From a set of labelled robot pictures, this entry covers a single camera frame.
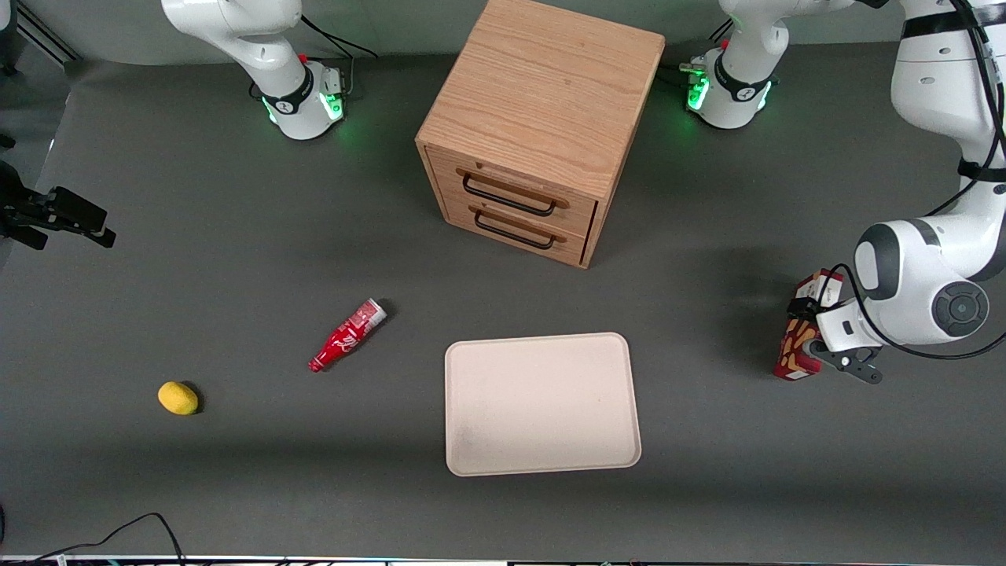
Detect wooden drawer cabinet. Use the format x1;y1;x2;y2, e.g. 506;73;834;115
415;0;666;270

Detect aluminium frame rail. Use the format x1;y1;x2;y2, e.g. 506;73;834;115
14;0;81;65

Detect beige plastic tray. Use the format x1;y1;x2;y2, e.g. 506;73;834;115
444;333;642;477

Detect black floor cable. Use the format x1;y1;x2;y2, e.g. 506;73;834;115
31;513;186;564

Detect wooden drawer front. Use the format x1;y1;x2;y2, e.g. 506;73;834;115
428;148;600;238
440;193;592;268

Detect black base cable bundle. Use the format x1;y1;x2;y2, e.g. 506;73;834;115
659;61;708;90

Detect red cookie box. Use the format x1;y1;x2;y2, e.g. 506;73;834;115
774;269;844;381

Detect black drawer handle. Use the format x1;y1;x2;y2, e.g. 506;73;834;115
462;174;558;217
473;210;556;251

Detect red cola bottle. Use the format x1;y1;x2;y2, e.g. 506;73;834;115
308;298;388;373

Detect yellow lemon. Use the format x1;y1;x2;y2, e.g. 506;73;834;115
157;381;200;416

